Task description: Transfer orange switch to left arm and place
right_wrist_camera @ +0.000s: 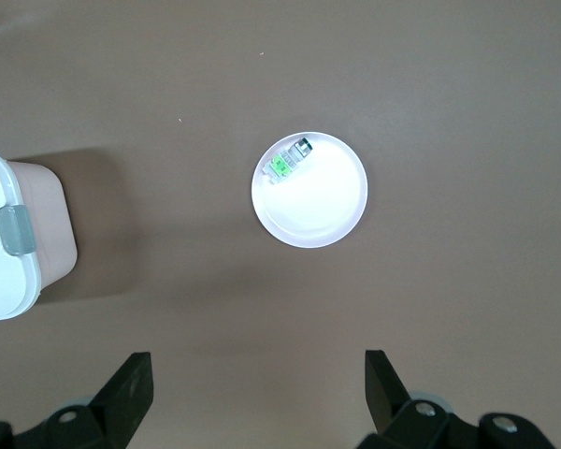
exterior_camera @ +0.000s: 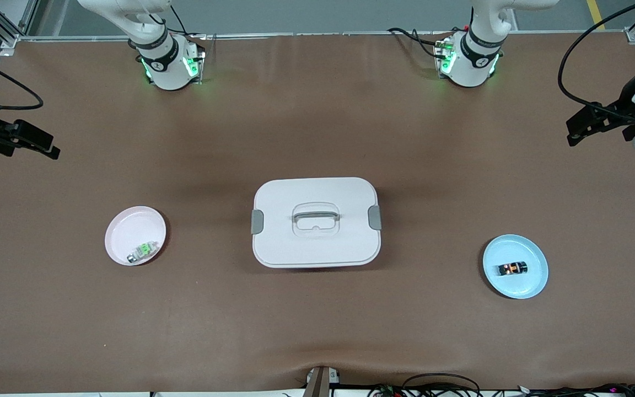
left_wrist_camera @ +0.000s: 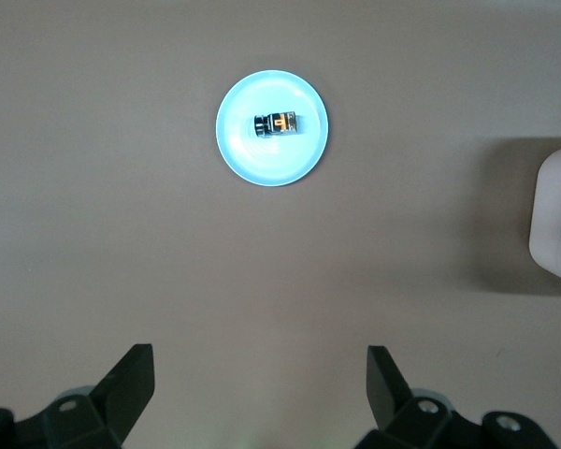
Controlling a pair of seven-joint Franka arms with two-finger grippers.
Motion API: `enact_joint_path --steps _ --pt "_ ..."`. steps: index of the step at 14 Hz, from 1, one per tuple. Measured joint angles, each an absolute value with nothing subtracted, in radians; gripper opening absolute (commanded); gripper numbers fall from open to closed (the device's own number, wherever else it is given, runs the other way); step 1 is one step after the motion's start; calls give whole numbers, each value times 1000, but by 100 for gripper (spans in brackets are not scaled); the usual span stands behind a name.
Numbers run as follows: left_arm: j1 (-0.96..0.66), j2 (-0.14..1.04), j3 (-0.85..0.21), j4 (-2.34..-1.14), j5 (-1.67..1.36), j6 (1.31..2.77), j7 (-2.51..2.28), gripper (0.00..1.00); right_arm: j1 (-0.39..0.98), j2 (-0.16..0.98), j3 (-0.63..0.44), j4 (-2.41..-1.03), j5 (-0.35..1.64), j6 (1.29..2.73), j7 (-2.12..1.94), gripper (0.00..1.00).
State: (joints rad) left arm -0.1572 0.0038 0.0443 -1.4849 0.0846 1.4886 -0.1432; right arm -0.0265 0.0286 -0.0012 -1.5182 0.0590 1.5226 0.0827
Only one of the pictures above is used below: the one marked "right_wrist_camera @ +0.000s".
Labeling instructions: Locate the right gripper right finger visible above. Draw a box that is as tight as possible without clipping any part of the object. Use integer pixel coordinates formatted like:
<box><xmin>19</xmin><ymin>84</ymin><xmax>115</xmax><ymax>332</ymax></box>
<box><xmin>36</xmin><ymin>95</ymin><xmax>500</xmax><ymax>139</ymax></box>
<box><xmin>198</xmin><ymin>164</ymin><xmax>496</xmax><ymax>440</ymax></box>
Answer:
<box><xmin>362</xmin><ymin>349</ymin><xmax>560</xmax><ymax>449</ymax></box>

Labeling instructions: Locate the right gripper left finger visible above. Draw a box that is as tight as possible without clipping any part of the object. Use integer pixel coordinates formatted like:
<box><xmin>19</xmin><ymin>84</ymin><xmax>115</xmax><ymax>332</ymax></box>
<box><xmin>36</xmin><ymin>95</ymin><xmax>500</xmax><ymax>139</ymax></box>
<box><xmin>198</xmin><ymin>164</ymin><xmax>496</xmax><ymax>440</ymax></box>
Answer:
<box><xmin>0</xmin><ymin>353</ymin><xmax>155</xmax><ymax>449</ymax></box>

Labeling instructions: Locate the green and clear switch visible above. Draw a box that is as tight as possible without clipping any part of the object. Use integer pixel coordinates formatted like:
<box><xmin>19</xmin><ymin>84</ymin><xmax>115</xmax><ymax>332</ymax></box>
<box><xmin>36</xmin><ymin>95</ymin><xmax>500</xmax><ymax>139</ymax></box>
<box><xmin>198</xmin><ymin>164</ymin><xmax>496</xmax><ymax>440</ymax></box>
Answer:
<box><xmin>263</xmin><ymin>136</ymin><xmax>315</xmax><ymax>184</ymax></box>

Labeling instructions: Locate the white lidded storage box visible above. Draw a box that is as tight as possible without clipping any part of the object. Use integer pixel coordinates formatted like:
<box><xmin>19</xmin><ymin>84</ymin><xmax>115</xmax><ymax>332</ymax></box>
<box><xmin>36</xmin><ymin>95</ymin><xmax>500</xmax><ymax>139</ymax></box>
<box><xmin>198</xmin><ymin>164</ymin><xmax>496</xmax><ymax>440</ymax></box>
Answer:
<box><xmin>0</xmin><ymin>147</ymin><xmax>79</xmax><ymax>324</ymax></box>

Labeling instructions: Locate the brown table cover sheet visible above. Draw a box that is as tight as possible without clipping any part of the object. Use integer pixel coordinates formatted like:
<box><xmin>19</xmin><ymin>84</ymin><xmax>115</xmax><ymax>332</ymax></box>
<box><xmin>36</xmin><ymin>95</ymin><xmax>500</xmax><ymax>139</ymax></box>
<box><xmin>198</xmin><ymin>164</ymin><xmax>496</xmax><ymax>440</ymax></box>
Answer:
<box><xmin>0</xmin><ymin>0</ymin><xmax>561</xmax><ymax>449</ymax></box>

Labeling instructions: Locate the pink round plate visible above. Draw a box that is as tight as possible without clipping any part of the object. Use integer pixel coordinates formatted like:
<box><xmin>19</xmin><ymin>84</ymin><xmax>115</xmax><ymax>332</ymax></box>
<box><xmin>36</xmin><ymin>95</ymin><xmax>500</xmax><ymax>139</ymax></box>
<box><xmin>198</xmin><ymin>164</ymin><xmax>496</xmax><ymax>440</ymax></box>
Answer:
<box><xmin>251</xmin><ymin>132</ymin><xmax>369</xmax><ymax>249</ymax></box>

